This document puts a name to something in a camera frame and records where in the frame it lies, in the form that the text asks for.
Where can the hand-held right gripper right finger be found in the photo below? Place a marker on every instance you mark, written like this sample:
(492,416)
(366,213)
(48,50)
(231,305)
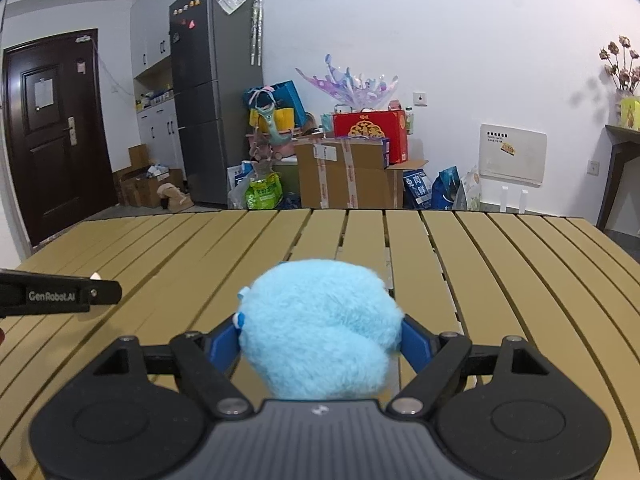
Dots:
(417,347)

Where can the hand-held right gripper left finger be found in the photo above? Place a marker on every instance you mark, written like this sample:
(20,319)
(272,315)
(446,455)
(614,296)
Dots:
(222,347)

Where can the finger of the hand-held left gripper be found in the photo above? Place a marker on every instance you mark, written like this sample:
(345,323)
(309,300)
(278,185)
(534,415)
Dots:
(50,295)

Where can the light blue plush toy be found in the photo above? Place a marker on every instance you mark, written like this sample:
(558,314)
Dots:
(320,320)

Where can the dark brown door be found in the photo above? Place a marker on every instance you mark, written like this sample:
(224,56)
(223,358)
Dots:
(50,185)

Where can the open cardboard box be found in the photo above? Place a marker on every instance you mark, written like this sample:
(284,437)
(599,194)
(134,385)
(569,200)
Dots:
(145,190)

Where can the tan folding table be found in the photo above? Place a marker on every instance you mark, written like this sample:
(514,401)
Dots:
(325,240)

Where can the dark blue pet food bag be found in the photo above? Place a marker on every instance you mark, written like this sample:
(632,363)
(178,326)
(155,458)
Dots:
(446,190)

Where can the green plastic bag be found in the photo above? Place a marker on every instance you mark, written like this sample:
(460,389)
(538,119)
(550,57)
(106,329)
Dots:
(265,191)

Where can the white pet food bag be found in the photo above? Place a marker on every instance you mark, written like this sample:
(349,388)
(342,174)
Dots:
(471,190)

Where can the white and blue bag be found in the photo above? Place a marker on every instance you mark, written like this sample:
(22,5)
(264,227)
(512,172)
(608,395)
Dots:
(239,180)

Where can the large taped cardboard box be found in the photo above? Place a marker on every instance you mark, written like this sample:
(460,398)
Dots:
(335,180)

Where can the pink toy figure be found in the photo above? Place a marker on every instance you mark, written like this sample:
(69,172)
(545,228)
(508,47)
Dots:
(261,152)

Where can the red gift box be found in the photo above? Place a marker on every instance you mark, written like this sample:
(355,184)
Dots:
(370,127)

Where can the blue gift bag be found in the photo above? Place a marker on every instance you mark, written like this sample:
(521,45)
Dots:
(287,95)

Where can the grey refrigerator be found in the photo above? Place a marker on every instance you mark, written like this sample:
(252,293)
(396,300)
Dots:
(215,85)

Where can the iridescent bouquet wrap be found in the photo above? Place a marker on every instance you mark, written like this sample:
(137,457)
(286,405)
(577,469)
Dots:
(350,87)

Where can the dark wooden side table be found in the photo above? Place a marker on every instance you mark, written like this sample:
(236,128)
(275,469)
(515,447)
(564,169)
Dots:
(622,140)

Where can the yellow vase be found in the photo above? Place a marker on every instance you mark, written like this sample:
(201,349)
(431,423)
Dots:
(631,112)

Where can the iridescent wrap roll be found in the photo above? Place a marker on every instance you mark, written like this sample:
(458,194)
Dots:
(256,25)

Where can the dried flowers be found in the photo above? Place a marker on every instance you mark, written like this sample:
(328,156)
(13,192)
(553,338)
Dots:
(611,50)

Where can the white wall heater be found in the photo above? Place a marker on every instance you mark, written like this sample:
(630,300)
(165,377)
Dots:
(515,160)

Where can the white wall socket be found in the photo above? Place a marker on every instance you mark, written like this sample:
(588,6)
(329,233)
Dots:
(593,167)
(420,99)

